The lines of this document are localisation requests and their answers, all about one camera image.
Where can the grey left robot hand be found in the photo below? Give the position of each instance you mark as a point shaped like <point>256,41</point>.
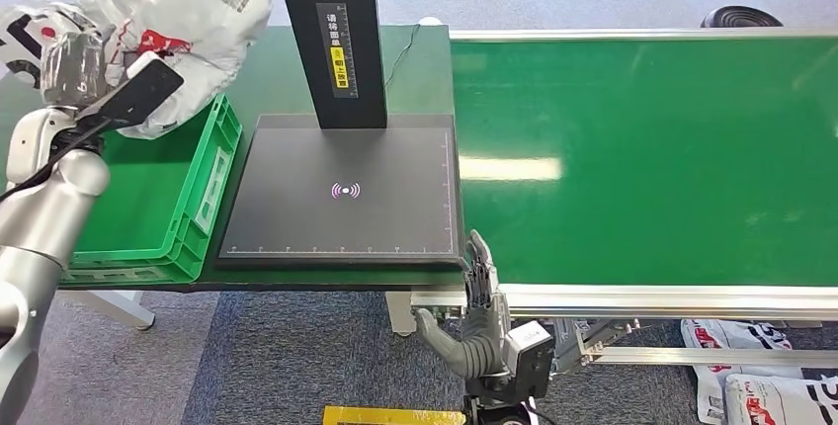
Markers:
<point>72,68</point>

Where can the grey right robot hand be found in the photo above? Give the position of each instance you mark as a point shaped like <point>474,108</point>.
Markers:
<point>484,343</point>

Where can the white package with round logo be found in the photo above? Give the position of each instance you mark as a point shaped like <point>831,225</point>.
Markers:
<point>203,22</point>

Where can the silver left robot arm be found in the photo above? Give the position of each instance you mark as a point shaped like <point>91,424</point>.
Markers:
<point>39,225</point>

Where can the white printed floor package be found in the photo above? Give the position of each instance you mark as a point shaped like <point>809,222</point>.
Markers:
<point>733,337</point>
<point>785,402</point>

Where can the green conveyor belt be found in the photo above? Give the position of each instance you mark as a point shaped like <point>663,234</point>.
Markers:
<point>687,147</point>

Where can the white table leg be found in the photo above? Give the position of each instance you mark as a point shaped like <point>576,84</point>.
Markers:
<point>401,314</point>
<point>118,309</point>

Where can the yellow floor marker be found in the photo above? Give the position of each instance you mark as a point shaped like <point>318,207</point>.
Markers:
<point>393,417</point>

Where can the green plastic crate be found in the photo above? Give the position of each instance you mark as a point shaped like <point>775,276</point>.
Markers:
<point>150,199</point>

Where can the dark green table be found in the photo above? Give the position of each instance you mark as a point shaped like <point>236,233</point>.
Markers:
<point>275,68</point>

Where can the black and yellow column label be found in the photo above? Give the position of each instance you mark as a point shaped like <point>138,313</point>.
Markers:
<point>338,62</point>

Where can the small white round object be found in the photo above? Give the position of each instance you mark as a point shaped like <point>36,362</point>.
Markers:
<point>430,20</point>

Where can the black round ribbed object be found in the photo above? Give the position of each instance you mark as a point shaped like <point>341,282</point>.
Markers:
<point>741,18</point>

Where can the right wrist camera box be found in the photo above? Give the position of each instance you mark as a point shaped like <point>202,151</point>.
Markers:
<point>531,356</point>

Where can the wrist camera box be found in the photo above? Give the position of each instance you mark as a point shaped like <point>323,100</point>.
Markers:
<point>141,94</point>
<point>531,356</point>

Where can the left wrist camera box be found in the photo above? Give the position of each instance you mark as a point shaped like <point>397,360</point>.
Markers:
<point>141,94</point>

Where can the black scanner base plate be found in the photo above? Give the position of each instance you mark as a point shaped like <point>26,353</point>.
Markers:
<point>340,225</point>

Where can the aluminium conveyor frame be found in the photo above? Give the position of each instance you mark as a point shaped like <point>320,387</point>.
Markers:
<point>720,304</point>

